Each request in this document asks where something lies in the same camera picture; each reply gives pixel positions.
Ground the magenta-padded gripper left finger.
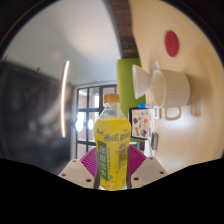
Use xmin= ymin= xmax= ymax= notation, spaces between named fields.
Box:
xmin=58 ymin=148 xmax=101 ymax=190

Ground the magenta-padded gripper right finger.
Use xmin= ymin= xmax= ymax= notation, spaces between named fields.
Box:
xmin=127 ymin=144 xmax=168 ymax=190

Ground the yellow drink bottle orange cap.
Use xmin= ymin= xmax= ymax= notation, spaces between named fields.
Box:
xmin=93 ymin=93 xmax=132 ymax=192

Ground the small dark box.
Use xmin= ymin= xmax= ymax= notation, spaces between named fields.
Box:
xmin=151 ymin=132 xmax=159 ymax=151

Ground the black tablet with stickers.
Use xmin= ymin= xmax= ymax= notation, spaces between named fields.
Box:
xmin=128 ymin=106 xmax=155 ymax=141

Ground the group of pendant lamps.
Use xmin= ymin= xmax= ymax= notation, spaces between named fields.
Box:
xmin=71 ymin=111 xmax=96 ymax=133

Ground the small blue-capped bottle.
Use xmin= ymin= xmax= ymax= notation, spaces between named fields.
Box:
xmin=138 ymin=103 xmax=154 ymax=110

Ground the long linear ceiling light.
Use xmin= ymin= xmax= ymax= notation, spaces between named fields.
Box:
xmin=60 ymin=59 xmax=71 ymax=138

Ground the white ribbed mug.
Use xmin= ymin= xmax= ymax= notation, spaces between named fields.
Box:
xmin=151 ymin=68 xmax=192 ymax=121

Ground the green upholstered bench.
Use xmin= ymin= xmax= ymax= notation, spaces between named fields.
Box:
xmin=116 ymin=58 xmax=148 ymax=144

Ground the flat round red coaster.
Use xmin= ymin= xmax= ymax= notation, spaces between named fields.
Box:
xmin=164 ymin=30 xmax=180 ymax=58

